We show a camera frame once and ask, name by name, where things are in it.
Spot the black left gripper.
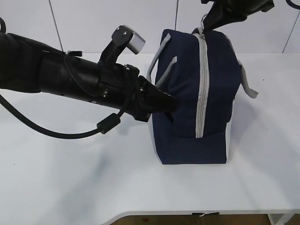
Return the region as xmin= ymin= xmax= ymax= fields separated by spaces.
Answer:
xmin=96 ymin=63 xmax=176 ymax=122

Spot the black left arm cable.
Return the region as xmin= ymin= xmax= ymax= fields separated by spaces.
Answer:
xmin=0 ymin=17 xmax=132 ymax=140

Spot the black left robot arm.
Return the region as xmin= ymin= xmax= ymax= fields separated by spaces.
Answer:
xmin=0 ymin=33 xmax=179 ymax=122

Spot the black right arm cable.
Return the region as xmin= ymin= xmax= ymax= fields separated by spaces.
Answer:
xmin=285 ymin=0 xmax=300 ymax=10

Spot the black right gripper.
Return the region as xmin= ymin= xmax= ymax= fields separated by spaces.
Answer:
xmin=203 ymin=0 xmax=274 ymax=30

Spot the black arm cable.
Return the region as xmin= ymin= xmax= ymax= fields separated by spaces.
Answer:
xmin=285 ymin=0 xmax=300 ymax=10
xmin=0 ymin=17 xmax=132 ymax=140

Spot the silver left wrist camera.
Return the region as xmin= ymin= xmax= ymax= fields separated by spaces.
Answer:
xmin=98 ymin=25 xmax=146 ymax=68

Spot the navy blue lunch bag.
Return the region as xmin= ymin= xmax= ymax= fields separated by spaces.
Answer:
xmin=150 ymin=27 xmax=258 ymax=165

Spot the white table leg frame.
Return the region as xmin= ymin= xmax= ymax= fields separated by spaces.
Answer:
xmin=268 ymin=213 xmax=299 ymax=225

